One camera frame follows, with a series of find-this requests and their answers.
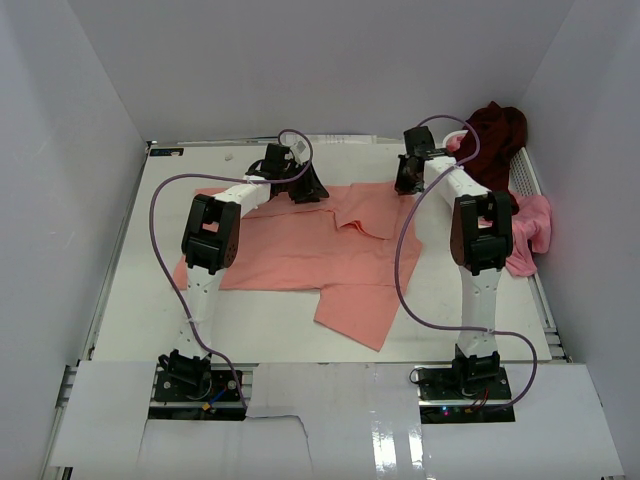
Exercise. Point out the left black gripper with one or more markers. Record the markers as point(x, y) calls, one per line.
point(311, 188)

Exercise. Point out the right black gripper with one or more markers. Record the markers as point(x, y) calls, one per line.
point(401, 186)

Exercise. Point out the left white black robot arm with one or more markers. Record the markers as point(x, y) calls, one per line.
point(210, 244)

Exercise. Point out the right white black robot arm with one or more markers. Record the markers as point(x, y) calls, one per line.
point(480, 242)

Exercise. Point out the papers behind table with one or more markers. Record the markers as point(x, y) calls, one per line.
point(289, 138)

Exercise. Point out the dark red shirt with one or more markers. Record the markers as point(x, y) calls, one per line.
point(502, 132)

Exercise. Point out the white plastic laundry basket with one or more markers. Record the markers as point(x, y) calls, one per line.
point(522, 181)

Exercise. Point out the pink shirt in basket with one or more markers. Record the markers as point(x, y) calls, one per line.
point(532, 230)

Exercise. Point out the black label sticker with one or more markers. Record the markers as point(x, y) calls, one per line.
point(166, 152)

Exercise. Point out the white paper sheets front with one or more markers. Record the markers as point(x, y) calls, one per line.
point(339, 421)

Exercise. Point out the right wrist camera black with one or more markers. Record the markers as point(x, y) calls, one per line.
point(419, 143)

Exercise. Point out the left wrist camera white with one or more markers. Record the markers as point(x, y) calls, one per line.
point(300, 151)

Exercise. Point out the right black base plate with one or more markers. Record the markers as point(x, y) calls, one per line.
point(444, 401)

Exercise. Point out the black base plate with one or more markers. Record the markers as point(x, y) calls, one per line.
point(216, 398)
point(444, 401)

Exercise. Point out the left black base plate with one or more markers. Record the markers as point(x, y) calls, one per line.
point(216, 398)

